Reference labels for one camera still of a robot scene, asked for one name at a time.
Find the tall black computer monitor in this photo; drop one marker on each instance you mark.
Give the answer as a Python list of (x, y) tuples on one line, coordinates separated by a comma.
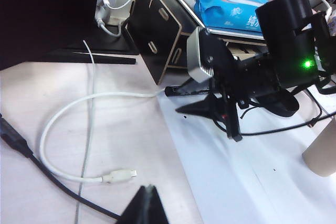
[(47, 11)]

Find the beige paper cup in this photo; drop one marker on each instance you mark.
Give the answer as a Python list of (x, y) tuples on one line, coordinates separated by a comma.
[(324, 153)]

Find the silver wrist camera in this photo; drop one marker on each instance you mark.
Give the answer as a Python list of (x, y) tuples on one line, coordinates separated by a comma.
[(195, 56)]

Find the wooden desk organizer shelf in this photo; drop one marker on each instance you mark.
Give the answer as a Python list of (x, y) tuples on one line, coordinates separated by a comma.
[(155, 32)]

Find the black monitor stand base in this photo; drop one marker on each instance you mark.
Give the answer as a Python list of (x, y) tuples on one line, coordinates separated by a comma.
[(105, 53)]

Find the long black marker white print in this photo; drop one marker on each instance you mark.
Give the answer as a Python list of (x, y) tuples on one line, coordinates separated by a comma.
[(173, 91)]

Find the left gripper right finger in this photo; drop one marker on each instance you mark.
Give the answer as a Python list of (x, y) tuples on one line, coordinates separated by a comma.
[(157, 208)]

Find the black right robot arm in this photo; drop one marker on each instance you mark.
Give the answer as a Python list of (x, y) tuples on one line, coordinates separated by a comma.
[(283, 24)]

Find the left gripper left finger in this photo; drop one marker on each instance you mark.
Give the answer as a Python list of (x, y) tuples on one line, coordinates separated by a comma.
[(139, 208)]

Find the blue wet wipes pack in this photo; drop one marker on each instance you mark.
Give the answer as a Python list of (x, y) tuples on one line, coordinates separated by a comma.
[(225, 1)]

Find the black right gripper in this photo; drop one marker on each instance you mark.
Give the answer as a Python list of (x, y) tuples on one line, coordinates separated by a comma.
[(244, 77)]

